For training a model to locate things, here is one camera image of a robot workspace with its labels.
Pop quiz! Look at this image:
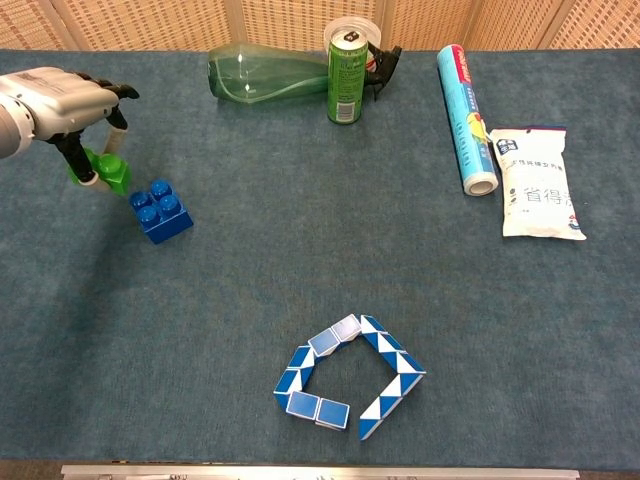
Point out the green drink can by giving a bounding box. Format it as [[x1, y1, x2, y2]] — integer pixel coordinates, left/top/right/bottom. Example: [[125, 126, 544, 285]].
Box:
[[327, 28, 370, 126]]

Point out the blue toy brick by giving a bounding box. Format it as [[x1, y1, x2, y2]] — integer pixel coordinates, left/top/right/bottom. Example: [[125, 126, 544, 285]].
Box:
[[128, 179, 195, 246]]

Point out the blue felt table cloth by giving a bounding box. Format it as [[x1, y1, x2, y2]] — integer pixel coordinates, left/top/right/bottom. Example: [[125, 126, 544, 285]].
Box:
[[0, 48, 640, 464]]

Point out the silver metal rail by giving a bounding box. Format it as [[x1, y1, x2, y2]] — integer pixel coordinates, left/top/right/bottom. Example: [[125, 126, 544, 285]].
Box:
[[60, 463, 581, 480]]

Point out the woven folding screen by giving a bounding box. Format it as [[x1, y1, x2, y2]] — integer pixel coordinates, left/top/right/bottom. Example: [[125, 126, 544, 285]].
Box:
[[0, 0, 640, 52]]

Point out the light blue wrap roll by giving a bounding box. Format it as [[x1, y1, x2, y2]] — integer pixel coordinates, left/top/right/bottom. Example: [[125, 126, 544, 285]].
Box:
[[436, 43, 500, 197]]

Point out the green toy brick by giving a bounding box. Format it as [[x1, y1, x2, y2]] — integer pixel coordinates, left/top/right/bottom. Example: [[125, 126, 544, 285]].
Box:
[[67, 146, 133, 197]]

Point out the green transparent spray bottle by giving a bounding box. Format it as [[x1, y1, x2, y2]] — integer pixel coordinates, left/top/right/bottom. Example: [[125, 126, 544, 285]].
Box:
[[207, 43, 404, 105]]

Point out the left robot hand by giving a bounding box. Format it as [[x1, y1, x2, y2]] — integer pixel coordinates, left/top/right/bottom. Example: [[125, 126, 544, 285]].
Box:
[[0, 66, 141, 195]]

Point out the white printed snack bag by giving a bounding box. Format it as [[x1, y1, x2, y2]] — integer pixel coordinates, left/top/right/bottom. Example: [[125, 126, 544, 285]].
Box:
[[488, 124, 588, 242]]

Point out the blue white snake puzzle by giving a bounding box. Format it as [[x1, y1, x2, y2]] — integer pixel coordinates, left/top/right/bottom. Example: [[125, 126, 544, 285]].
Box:
[[272, 313, 427, 442]]

